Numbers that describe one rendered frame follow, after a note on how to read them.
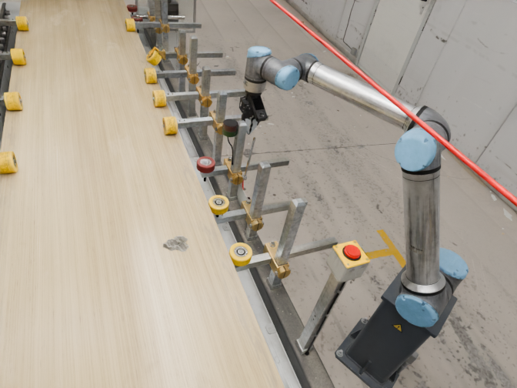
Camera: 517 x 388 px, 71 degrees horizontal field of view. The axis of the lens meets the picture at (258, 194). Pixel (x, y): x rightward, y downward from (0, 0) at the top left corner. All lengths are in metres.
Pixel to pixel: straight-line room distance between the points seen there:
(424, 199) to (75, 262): 1.11
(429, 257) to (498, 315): 1.56
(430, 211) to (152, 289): 0.90
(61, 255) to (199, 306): 0.47
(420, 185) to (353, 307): 1.30
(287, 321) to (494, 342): 1.63
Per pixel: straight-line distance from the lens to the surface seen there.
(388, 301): 1.73
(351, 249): 0.94
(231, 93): 2.05
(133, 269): 1.24
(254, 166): 1.70
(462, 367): 2.53
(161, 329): 1.12
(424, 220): 1.30
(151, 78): 2.16
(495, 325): 2.83
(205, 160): 1.61
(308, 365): 1.35
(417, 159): 1.19
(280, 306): 1.42
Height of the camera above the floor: 1.90
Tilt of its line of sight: 42 degrees down
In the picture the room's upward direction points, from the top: 11 degrees clockwise
